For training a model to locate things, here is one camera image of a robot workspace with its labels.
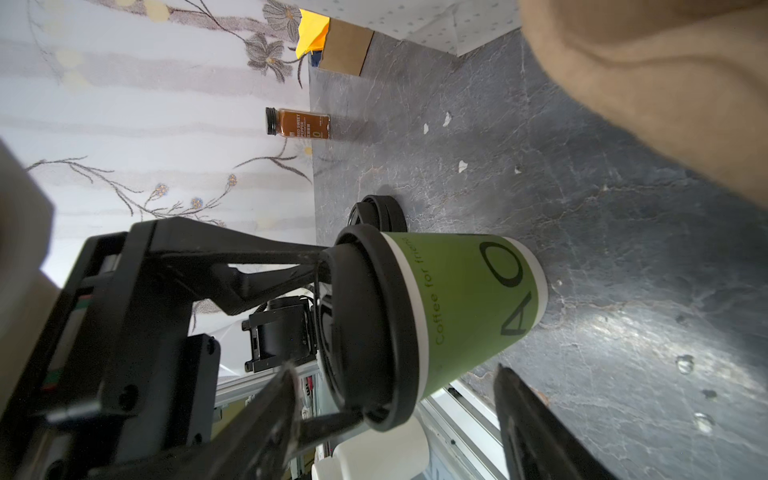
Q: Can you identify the brown cardboard napkin tray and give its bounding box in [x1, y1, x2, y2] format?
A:
[318, 19, 374, 76]

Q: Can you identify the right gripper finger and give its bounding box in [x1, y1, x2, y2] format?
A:
[494, 366, 616, 480]

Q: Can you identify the amber spice bottle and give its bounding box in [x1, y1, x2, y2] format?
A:
[265, 107, 331, 139]

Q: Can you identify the black cup lid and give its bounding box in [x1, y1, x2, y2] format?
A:
[315, 224, 420, 432]

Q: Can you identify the stack of black lids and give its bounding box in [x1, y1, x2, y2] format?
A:
[347, 195, 408, 232]

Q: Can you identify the brown pulp cup carrier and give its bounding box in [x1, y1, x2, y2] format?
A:
[520, 1, 767, 206]

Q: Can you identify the yellow napkin stack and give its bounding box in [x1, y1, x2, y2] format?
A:
[296, 9, 330, 59]

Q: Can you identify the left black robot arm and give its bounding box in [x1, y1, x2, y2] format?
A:
[1, 217, 361, 479]

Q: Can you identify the green paper coffee cup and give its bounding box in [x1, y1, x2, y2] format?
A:
[384, 233, 548, 399]

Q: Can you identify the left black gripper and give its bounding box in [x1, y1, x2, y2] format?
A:
[1, 218, 363, 479]

